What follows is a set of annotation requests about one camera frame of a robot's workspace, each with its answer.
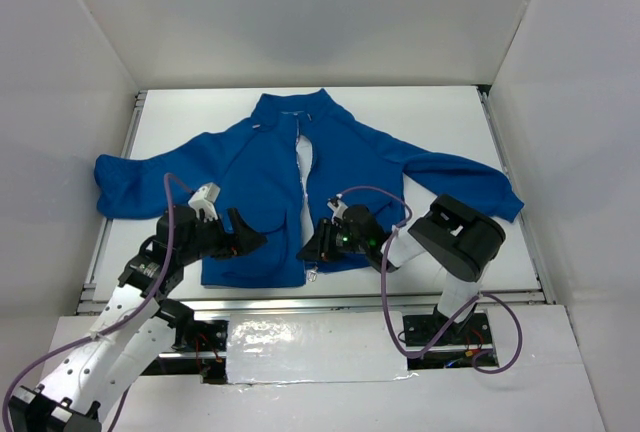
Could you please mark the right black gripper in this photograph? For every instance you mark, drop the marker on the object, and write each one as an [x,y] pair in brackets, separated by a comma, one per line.
[326,238]

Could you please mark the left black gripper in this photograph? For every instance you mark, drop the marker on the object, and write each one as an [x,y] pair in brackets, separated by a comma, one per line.
[228,234]

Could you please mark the silver zipper slider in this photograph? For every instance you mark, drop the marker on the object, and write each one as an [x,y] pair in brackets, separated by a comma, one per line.
[312,272]

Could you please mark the blue zip jacket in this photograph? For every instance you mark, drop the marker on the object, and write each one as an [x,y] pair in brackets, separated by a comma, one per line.
[285,160]

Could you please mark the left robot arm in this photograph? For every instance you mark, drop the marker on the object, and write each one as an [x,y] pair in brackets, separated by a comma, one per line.
[139,322]

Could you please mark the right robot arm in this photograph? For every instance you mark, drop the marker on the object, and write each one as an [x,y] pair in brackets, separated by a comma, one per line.
[462,240]

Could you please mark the white front panel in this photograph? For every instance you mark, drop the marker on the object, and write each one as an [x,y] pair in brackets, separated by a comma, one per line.
[336,347]

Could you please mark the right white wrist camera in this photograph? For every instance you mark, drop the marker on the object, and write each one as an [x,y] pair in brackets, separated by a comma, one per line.
[338,207]

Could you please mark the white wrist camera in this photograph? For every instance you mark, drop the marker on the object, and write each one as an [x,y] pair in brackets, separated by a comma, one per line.
[202,201]
[338,207]

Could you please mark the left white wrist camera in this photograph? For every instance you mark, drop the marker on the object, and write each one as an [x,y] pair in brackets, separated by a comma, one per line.
[202,201]

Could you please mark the aluminium table frame rail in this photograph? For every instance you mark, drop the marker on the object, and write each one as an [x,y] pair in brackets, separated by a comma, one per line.
[92,307]

